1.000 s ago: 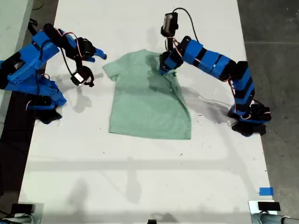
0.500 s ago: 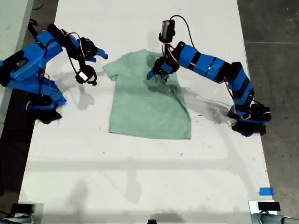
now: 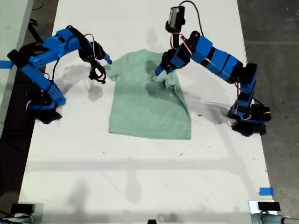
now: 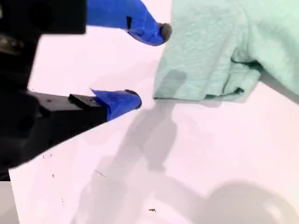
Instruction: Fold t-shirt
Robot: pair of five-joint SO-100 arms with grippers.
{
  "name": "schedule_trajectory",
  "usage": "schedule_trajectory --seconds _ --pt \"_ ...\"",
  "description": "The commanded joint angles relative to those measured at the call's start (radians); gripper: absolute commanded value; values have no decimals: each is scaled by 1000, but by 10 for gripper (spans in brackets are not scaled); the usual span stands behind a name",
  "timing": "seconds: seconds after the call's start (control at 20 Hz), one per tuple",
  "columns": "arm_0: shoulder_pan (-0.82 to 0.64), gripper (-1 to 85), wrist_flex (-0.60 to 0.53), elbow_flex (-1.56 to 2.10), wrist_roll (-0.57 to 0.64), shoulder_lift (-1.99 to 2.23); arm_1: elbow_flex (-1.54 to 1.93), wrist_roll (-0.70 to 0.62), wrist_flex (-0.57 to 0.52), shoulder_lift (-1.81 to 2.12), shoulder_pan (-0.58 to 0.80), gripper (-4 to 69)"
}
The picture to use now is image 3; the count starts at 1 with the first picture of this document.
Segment short blue tape strip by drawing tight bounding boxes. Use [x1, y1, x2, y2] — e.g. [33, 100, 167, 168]
[259, 187, 274, 196]

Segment silver metal plate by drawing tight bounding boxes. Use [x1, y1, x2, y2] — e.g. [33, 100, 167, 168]
[248, 200, 278, 215]
[17, 202, 44, 224]

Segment small black box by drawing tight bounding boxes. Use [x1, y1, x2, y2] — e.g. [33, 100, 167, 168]
[257, 202, 281, 212]
[11, 203, 36, 214]

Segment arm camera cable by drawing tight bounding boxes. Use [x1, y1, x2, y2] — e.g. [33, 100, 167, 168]
[179, 0, 204, 37]
[51, 58, 60, 82]

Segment grey stand clamp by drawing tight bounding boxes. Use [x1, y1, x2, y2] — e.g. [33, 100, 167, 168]
[0, 214, 36, 224]
[251, 212, 299, 224]

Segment pale side table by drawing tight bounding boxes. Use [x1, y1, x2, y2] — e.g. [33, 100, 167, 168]
[0, 0, 34, 133]

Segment black stand leg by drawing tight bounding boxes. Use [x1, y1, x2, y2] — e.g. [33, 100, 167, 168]
[27, 20, 45, 45]

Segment pale green t-shirt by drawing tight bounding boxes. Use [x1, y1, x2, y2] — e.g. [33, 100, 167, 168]
[102, 49, 192, 140]

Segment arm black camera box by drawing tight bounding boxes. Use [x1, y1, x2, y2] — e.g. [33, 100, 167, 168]
[165, 6, 186, 33]
[88, 66, 107, 84]

